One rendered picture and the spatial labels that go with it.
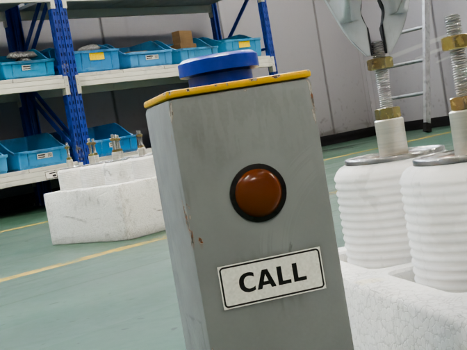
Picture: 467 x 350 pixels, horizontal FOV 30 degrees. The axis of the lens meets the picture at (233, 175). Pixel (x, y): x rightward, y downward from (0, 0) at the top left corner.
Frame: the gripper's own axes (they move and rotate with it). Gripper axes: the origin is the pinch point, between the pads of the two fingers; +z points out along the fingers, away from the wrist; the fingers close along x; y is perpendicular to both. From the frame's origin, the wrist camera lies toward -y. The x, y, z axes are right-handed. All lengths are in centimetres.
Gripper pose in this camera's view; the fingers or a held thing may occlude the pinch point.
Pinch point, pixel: (374, 38)
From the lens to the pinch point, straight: 68.1
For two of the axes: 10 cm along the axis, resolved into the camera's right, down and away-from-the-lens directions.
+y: -0.4, 0.6, -10.0
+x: 9.9, -1.6, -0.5
